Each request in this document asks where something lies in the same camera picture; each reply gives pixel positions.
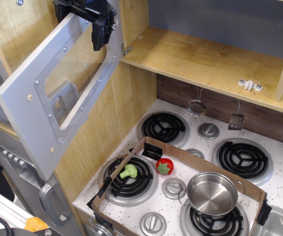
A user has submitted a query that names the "metal door hinge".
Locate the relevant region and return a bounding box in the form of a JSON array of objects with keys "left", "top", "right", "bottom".
[{"left": 121, "top": 43, "right": 133, "bottom": 57}]

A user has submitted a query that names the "stainless steel pot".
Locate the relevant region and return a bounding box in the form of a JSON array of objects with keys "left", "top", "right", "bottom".
[{"left": 178, "top": 172, "right": 246, "bottom": 219}]

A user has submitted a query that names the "back silver stove knob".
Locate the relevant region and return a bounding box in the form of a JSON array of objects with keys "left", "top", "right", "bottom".
[{"left": 198, "top": 123, "right": 220, "bottom": 140}]

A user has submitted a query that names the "brown cardboard frame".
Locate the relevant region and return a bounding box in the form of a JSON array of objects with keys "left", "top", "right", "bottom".
[{"left": 85, "top": 137, "right": 272, "bottom": 236}]

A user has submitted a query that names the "silver toy microwave door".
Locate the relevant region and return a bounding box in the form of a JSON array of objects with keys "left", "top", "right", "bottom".
[{"left": 0, "top": 0, "right": 123, "bottom": 180}]

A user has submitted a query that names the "centre silver stove knob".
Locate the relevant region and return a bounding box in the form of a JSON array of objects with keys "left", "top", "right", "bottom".
[{"left": 162, "top": 178, "right": 186, "bottom": 200}]

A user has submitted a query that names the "silver stove knob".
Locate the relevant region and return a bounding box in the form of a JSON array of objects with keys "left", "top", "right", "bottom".
[
  {"left": 140, "top": 212, "right": 167, "bottom": 236},
  {"left": 162, "top": 178, "right": 186, "bottom": 200},
  {"left": 198, "top": 123, "right": 220, "bottom": 140}
]

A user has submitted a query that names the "grey ice dispenser panel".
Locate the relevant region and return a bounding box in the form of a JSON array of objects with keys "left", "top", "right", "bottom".
[{"left": 0, "top": 145, "right": 44, "bottom": 189}]

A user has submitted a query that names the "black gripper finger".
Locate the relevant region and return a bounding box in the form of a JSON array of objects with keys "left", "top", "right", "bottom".
[
  {"left": 91, "top": 17, "right": 116, "bottom": 51},
  {"left": 54, "top": 2, "right": 71, "bottom": 23}
]

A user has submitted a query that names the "front left black burner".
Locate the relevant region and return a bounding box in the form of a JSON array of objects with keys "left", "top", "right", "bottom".
[{"left": 105, "top": 155, "right": 159, "bottom": 207}]

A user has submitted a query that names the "back left black burner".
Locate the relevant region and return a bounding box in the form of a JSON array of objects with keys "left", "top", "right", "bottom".
[{"left": 137, "top": 112, "right": 190, "bottom": 148}]

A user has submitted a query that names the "green toy broccoli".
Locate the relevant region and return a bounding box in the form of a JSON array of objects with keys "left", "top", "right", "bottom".
[{"left": 119, "top": 164, "right": 138, "bottom": 179}]

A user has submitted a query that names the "silver toy sink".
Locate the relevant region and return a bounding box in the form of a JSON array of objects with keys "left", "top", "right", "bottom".
[{"left": 252, "top": 206, "right": 283, "bottom": 236}]

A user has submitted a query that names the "red toy strawberry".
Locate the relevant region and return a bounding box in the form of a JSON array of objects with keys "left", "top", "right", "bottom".
[{"left": 156, "top": 158, "right": 174, "bottom": 176}]

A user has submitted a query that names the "front silver stove knob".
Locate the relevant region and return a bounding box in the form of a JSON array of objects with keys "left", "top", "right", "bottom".
[{"left": 140, "top": 212, "right": 167, "bottom": 236}]

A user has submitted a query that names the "orange chip piece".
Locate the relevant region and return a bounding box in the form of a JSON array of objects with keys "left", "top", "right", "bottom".
[{"left": 24, "top": 217, "right": 49, "bottom": 232}]

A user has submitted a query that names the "back right black burner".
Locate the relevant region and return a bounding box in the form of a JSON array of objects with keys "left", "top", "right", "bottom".
[{"left": 211, "top": 138, "right": 274, "bottom": 186}]

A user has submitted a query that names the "white plastic door latch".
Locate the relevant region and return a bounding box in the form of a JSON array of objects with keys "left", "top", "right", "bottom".
[{"left": 238, "top": 80, "right": 263, "bottom": 91}]

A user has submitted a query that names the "black burner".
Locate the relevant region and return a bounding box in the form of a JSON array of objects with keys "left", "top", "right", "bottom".
[
  {"left": 105, "top": 155, "right": 159, "bottom": 207},
  {"left": 211, "top": 138, "right": 274, "bottom": 186},
  {"left": 137, "top": 112, "right": 190, "bottom": 148},
  {"left": 179, "top": 204, "right": 250, "bottom": 236}
]

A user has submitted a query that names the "middle small silver knob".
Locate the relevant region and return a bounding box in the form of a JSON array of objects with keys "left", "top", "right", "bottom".
[{"left": 186, "top": 148, "right": 204, "bottom": 159}]

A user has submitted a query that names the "hanging metal strainer spoon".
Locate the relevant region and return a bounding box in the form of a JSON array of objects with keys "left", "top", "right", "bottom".
[{"left": 187, "top": 87, "right": 206, "bottom": 117}]

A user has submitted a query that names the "front right black burner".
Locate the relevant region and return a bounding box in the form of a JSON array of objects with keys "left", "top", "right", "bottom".
[{"left": 179, "top": 204, "right": 250, "bottom": 236}]

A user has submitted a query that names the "lower grey fridge handle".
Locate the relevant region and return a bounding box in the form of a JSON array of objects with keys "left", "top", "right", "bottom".
[{"left": 38, "top": 183, "right": 68, "bottom": 227}]

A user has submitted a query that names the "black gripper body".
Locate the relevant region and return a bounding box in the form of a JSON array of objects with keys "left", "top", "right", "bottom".
[{"left": 53, "top": 0, "right": 117, "bottom": 22}]

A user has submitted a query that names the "grey wall phone holder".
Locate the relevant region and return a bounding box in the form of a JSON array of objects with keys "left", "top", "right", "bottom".
[{"left": 48, "top": 81, "right": 80, "bottom": 126}]

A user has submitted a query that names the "silver oven knob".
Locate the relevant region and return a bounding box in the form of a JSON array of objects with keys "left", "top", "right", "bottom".
[{"left": 94, "top": 223, "right": 114, "bottom": 236}]

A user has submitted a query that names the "hanging metal spatula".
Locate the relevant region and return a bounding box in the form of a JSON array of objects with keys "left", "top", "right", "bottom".
[{"left": 228, "top": 99, "right": 244, "bottom": 130}]

